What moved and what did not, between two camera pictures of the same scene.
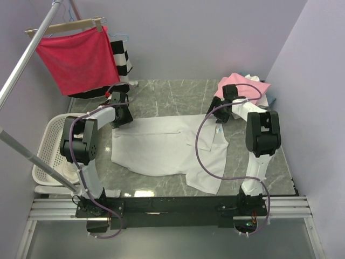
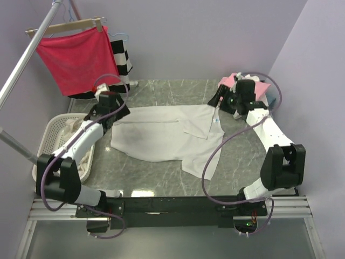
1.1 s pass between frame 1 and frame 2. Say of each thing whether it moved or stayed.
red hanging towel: stayed
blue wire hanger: stayed
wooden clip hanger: stayed
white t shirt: moved
